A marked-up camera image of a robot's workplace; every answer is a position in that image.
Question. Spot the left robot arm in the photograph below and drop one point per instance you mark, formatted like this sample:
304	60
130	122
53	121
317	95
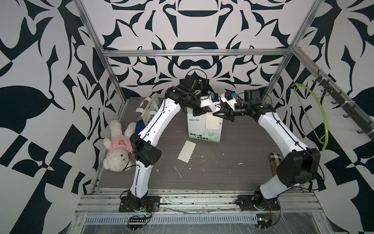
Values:
144	144

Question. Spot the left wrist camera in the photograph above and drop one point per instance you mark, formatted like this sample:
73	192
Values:
215	98

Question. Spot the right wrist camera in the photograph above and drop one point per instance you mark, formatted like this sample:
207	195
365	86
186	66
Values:
228	99

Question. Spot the green white tea bag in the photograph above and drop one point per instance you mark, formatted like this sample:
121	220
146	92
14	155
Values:
197	128

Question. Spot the white teddy bear pink shirt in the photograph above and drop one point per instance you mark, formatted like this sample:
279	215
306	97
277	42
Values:
119	147

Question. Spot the white paper receipt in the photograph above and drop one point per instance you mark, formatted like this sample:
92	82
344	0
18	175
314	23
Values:
186	151

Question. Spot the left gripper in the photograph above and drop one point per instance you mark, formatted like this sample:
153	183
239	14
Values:
200	112

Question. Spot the plaid pouch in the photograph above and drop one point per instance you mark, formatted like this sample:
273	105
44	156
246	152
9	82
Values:
275	160

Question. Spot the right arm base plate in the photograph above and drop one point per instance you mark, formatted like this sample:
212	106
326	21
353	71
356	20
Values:
257	202

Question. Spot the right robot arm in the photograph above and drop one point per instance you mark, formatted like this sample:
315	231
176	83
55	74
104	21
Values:
300	163

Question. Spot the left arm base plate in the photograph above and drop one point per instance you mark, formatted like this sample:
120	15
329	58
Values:
145	204

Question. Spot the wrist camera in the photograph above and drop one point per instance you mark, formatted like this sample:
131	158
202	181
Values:
228	99
215	98

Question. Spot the blue paper bag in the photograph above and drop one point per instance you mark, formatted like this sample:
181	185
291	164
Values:
147	108

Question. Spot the black wall hook rail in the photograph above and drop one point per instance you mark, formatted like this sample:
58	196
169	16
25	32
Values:
351	108

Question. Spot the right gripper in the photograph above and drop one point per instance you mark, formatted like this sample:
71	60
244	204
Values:
229	111

